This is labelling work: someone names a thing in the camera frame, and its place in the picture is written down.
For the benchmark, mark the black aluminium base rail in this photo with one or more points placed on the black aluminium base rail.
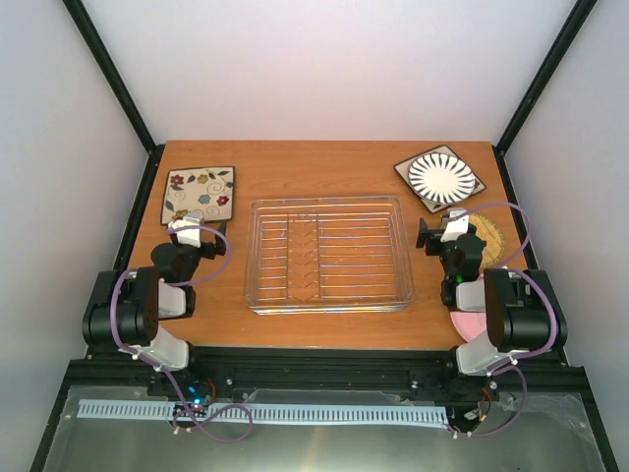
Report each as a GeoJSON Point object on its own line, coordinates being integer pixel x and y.
{"type": "Point", "coordinates": [416, 375]}

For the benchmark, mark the square floral plate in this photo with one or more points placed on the square floral plate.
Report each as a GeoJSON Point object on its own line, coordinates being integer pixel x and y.
{"type": "Point", "coordinates": [206, 190]}

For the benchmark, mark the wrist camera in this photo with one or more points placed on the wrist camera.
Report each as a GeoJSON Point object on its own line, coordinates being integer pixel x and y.
{"type": "Point", "coordinates": [456, 224]}
{"type": "Point", "coordinates": [185, 230]}

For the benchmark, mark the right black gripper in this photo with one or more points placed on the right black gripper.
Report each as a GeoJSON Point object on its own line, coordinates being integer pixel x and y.
{"type": "Point", "coordinates": [431, 238]}

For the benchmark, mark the right black frame post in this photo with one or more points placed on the right black frame post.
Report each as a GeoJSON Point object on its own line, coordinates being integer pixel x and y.
{"type": "Point", "coordinates": [568, 32]}

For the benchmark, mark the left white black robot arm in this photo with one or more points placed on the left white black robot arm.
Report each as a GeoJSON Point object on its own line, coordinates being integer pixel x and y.
{"type": "Point", "coordinates": [126, 307]}

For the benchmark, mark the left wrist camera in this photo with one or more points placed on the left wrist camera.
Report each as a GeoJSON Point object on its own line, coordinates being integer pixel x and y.
{"type": "Point", "coordinates": [185, 230]}

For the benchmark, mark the circuit board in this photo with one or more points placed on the circuit board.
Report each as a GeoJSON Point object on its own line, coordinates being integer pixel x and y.
{"type": "Point", "coordinates": [480, 412]}
{"type": "Point", "coordinates": [202, 393]}

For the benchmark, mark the left circuit board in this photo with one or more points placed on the left circuit board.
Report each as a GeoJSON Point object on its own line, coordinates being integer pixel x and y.
{"type": "Point", "coordinates": [202, 393]}

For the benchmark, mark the black frame post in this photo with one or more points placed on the black frame post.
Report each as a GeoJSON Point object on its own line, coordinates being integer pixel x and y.
{"type": "Point", "coordinates": [99, 52]}
{"type": "Point", "coordinates": [568, 32]}

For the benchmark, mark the pink round plate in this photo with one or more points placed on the pink round plate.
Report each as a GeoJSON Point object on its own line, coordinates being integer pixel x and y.
{"type": "Point", "coordinates": [469, 325]}

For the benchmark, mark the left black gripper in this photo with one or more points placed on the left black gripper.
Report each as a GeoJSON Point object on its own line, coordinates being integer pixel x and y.
{"type": "Point", "coordinates": [220, 248]}

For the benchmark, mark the wire metal dish rack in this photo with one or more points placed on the wire metal dish rack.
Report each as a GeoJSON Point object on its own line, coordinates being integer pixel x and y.
{"type": "Point", "coordinates": [328, 255]}

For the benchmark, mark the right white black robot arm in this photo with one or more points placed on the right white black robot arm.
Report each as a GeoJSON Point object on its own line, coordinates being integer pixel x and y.
{"type": "Point", "coordinates": [523, 318]}

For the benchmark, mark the grey slotted cable duct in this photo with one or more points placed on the grey slotted cable duct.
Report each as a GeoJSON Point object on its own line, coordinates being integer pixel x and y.
{"type": "Point", "coordinates": [269, 414]}

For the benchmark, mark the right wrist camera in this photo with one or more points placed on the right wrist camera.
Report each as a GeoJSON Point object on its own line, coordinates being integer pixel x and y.
{"type": "Point", "coordinates": [456, 224]}

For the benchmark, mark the left black frame post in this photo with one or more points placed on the left black frame post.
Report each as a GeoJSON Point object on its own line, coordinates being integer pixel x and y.
{"type": "Point", "coordinates": [99, 52]}

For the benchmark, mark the round striped white plate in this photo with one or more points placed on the round striped white plate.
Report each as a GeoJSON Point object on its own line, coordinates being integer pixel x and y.
{"type": "Point", "coordinates": [441, 178]}

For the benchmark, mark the round woven bamboo plate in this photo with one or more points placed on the round woven bamboo plate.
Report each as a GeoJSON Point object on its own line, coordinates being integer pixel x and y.
{"type": "Point", "coordinates": [488, 231]}

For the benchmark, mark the right circuit board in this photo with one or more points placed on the right circuit board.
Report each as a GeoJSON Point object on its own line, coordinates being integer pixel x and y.
{"type": "Point", "coordinates": [480, 412]}

